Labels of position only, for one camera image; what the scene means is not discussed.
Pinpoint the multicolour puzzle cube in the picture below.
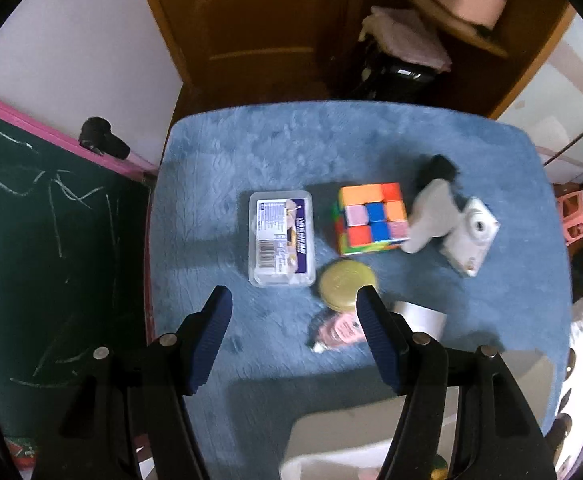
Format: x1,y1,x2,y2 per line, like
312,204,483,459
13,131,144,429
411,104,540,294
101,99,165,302
333,182,410,256

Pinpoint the small white toy camera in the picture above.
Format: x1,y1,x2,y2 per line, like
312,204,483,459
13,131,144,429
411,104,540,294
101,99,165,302
440,197,500,278

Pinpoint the clear floss pick box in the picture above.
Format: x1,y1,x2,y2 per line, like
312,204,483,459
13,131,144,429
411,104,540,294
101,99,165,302
249,190,316,288

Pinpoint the blue plush table mat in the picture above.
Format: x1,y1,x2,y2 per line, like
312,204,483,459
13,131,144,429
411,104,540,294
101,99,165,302
149,102,572,479

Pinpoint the pink plastic stool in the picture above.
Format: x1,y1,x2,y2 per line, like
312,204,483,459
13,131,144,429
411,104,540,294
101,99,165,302
557,190,583,246

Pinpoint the black charger plug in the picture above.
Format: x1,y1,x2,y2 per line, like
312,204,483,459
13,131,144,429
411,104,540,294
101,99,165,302
416,154,459,191

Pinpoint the black chalkboard knob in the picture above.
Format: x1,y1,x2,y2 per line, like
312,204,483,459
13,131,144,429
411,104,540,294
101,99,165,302
78,117,131,160

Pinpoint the brown wooden door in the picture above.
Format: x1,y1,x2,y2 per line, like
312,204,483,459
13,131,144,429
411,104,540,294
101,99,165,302
130,0,373,111

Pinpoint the white storage tray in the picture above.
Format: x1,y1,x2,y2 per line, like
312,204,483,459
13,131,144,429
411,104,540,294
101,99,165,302
279,350,554,479

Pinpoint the green chalkboard pink frame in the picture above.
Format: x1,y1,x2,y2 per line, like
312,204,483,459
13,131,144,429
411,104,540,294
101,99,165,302
0,102,150,468

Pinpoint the folded pink cloth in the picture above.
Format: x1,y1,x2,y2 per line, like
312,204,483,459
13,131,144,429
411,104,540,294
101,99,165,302
359,6,452,73

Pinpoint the pink cream tube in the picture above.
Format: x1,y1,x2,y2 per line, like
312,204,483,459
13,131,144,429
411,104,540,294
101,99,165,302
309,311,366,353

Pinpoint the wooden corner shelf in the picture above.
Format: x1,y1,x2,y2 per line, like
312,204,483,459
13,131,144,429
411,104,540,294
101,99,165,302
409,0,508,58

